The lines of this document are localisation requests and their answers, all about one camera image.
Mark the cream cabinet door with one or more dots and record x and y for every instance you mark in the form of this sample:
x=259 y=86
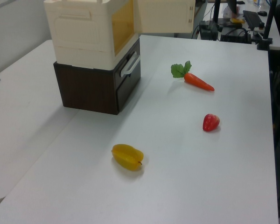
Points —
x=164 y=16

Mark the black electronics box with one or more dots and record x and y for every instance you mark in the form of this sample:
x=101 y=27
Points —
x=235 y=36

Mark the dark brown wooden drawer unit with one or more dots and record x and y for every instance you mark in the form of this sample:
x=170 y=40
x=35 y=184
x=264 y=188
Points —
x=86 y=91

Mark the cream plastic cabinet box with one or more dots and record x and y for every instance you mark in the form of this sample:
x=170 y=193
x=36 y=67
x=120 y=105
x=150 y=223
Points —
x=79 y=35

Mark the small yellow object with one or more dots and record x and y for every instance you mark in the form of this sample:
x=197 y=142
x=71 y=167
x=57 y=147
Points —
x=237 y=20

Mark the yellow toy starfruit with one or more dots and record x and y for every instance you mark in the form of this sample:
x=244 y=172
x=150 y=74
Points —
x=127 y=156

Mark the thin black stand pole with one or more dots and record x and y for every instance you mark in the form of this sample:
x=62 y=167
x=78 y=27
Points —
x=216 y=10

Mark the black computer mouse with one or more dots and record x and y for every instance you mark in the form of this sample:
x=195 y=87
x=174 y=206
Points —
x=262 y=13

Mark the orange toy carrot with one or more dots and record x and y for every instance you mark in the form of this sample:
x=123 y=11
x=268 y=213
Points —
x=196 y=80

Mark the black pole with clamp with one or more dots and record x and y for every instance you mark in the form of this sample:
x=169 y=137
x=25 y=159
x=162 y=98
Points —
x=268 y=23

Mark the dark monitor stand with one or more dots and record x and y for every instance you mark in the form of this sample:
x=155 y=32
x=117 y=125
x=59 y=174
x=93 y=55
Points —
x=232 y=5

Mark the red toy fruit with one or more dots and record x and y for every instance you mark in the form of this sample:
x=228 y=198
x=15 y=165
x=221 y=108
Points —
x=210 y=122

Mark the black keyboard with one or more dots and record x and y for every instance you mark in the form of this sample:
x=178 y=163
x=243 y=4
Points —
x=253 y=19

